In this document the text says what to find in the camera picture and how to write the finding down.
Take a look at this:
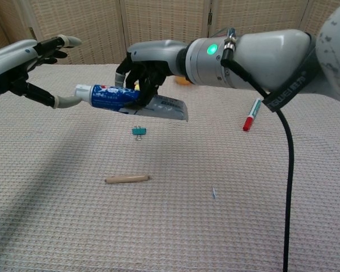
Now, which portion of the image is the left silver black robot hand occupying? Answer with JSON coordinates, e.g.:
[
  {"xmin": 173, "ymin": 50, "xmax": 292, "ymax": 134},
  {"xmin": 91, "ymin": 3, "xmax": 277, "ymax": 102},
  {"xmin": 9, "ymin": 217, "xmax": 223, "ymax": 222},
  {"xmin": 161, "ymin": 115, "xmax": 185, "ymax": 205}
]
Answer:
[{"xmin": 0, "ymin": 34, "xmax": 83, "ymax": 110}]

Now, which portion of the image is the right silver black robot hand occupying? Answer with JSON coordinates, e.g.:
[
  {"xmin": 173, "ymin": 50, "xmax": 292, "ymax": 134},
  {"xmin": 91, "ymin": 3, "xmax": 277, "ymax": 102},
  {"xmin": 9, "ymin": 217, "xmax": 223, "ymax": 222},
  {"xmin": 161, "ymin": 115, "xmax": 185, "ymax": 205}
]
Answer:
[{"xmin": 114, "ymin": 40, "xmax": 188, "ymax": 108}]

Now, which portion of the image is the blue white toothpaste tube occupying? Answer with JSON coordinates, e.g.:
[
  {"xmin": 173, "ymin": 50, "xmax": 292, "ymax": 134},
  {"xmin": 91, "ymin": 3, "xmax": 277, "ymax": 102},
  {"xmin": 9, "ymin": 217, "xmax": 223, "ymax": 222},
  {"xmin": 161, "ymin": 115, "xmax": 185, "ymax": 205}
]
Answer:
[{"xmin": 89, "ymin": 83, "xmax": 189, "ymax": 122}]

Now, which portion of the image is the orange jelly cup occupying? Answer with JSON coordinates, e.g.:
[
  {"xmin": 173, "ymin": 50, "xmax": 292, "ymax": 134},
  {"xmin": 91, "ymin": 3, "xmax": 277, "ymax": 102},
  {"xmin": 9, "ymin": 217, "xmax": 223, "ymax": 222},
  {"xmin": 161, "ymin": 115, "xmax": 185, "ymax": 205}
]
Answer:
[{"xmin": 174, "ymin": 76, "xmax": 194, "ymax": 86}]

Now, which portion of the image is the bamboo folding screen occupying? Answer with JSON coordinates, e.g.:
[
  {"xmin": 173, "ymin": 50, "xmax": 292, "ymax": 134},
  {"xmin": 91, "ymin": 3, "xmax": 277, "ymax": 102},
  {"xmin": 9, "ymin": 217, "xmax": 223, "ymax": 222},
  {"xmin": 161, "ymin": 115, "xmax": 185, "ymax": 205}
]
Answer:
[{"xmin": 0, "ymin": 0, "xmax": 340, "ymax": 67}]

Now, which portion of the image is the teal eraser block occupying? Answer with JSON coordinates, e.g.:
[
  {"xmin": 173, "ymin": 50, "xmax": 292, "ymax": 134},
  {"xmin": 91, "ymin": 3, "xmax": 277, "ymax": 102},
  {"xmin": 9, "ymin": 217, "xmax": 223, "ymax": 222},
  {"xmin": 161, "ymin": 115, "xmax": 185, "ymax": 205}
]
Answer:
[{"xmin": 131, "ymin": 127, "xmax": 147, "ymax": 142}]

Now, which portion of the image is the red capped marker pen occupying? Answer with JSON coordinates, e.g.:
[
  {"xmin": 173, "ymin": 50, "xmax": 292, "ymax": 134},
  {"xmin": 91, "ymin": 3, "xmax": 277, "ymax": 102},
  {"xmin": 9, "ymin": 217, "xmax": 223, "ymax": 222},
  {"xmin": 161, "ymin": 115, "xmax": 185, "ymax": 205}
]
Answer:
[{"xmin": 243, "ymin": 98, "xmax": 262, "ymax": 133}]

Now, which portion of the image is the wooden stick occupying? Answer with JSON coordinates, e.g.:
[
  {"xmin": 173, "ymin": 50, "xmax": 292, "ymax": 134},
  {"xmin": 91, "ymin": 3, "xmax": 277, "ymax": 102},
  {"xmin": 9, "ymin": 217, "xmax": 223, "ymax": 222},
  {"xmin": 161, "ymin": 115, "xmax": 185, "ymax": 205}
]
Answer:
[{"xmin": 104, "ymin": 173, "xmax": 151, "ymax": 185}]

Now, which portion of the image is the beige woven tablecloth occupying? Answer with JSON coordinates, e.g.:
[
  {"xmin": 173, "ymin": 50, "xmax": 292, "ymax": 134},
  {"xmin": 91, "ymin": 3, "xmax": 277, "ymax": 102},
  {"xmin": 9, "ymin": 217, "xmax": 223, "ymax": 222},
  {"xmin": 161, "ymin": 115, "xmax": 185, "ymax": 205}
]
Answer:
[{"xmin": 0, "ymin": 63, "xmax": 340, "ymax": 272}]

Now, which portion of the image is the black printed strap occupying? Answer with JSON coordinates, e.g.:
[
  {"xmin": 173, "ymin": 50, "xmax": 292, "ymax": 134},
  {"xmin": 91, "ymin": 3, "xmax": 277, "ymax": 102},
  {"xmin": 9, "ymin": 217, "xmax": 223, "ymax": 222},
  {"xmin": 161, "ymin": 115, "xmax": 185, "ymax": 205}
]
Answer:
[{"xmin": 262, "ymin": 32, "xmax": 321, "ymax": 113}]

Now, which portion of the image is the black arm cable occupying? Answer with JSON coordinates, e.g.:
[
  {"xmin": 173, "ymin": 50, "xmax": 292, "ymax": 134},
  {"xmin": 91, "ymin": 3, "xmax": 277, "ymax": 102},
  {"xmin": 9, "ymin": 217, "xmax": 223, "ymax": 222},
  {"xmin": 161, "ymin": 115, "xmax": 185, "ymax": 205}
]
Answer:
[{"xmin": 220, "ymin": 46, "xmax": 295, "ymax": 272}]

